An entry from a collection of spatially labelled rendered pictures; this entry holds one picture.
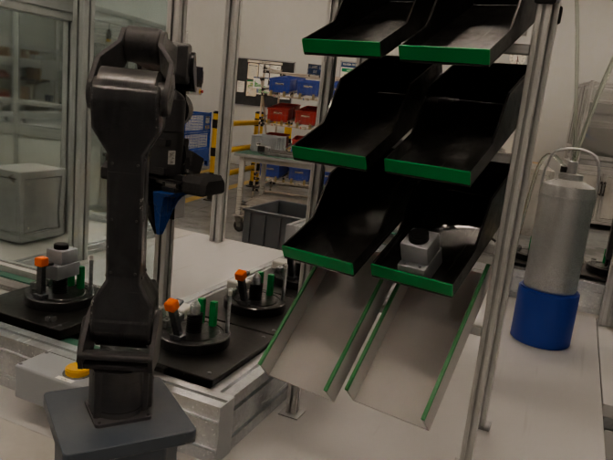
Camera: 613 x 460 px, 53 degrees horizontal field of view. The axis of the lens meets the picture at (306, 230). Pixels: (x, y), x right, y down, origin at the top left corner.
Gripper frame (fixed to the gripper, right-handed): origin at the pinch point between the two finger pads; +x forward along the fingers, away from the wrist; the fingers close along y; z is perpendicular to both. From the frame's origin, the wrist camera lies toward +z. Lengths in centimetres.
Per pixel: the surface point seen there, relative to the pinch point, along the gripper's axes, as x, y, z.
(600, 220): 110, -101, 911
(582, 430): 39, -66, 51
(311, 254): 4.6, -20.6, 11.2
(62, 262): 19.2, 36.9, 18.1
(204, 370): 28.4, -3.8, 10.0
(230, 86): -20, 65, 127
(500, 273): 5, -48, 23
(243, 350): 28.4, -5.0, 21.0
